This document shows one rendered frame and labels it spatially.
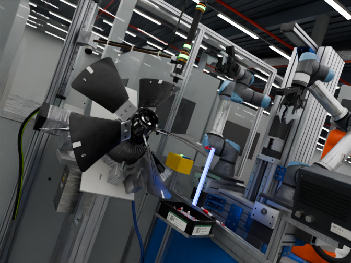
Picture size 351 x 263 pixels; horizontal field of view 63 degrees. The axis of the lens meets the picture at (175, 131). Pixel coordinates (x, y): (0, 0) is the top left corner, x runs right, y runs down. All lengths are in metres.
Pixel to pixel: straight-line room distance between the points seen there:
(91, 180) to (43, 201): 0.78
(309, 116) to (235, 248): 1.03
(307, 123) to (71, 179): 1.44
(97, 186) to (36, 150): 0.58
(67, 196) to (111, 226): 0.73
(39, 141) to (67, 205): 0.42
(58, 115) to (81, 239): 0.60
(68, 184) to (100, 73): 0.60
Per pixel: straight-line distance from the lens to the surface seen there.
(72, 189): 1.60
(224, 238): 1.38
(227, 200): 1.89
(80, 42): 1.77
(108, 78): 1.35
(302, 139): 1.98
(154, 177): 1.18
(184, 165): 1.74
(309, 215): 1.09
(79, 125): 1.13
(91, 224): 1.50
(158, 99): 1.43
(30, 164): 1.83
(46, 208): 2.10
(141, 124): 1.24
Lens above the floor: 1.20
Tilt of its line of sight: level
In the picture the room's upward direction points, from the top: 19 degrees clockwise
